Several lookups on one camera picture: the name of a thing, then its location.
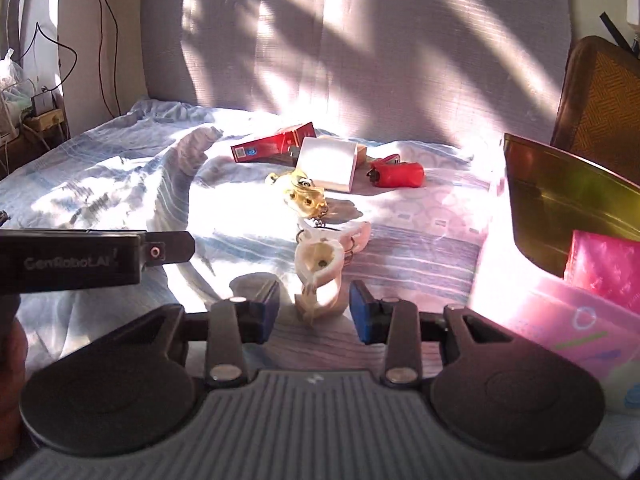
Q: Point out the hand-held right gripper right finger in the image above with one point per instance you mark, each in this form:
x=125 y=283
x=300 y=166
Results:
x=361 y=317

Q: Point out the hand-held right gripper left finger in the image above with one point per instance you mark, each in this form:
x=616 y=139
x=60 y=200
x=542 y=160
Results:
x=266 y=312

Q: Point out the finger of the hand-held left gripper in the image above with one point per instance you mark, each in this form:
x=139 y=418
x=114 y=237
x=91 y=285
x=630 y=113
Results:
x=172 y=247

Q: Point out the red cigarette box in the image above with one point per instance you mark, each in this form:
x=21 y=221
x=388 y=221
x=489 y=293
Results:
x=270 y=144

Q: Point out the red small pouch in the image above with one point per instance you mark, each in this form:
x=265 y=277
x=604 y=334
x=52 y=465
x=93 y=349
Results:
x=397 y=174

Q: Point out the white cardboard box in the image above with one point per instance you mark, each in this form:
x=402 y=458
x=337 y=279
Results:
x=327 y=162

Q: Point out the pink biscuit box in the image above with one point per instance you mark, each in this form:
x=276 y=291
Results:
x=555 y=200

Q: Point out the person's left hand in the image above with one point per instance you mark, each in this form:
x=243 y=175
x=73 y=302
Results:
x=9 y=370

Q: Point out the blue patterned bedsheet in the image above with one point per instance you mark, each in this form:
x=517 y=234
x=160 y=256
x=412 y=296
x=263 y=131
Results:
x=125 y=175

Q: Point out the beige power strip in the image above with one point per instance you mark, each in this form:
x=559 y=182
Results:
x=45 y=119

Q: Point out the white plastic bag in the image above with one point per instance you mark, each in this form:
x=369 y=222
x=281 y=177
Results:
x=11 y=80

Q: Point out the pink foil packet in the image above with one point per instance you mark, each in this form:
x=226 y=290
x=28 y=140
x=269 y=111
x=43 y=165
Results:
x=607 y=270

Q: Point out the grey fabric headboard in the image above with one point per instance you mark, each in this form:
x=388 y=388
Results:
x=375 y=60

